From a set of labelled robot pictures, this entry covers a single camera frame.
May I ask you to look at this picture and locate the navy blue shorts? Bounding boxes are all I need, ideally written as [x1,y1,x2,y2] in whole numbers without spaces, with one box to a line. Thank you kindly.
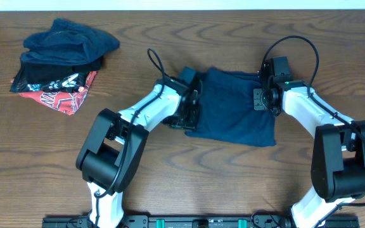
[186,67,276,147]

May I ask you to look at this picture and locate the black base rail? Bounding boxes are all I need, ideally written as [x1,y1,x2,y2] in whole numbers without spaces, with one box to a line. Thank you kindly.
[41,213,361,228]

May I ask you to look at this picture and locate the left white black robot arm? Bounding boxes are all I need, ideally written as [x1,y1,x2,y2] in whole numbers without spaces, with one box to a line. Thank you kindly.
[75,76,202,227]

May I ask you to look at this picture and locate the folded navy blue garment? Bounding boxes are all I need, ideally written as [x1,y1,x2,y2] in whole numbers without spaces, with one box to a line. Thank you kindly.
[20,18,120,66]

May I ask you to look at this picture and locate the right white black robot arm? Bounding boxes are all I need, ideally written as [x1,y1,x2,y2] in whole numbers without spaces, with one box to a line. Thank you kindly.
[253,80,365,227]

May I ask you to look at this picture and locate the black white printed garment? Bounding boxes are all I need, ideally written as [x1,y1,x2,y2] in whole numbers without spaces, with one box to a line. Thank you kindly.
[10,67,89,93]

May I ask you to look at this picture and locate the small black base cable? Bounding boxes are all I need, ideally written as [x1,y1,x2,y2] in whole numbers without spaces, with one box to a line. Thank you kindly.
[250,210,281,228]

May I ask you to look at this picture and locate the red printed garment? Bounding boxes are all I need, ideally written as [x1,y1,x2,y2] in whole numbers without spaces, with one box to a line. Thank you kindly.
[18,71,97,115]

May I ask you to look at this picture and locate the folded black garment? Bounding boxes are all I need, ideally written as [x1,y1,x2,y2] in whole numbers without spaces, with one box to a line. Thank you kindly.
[21,57,103,84]

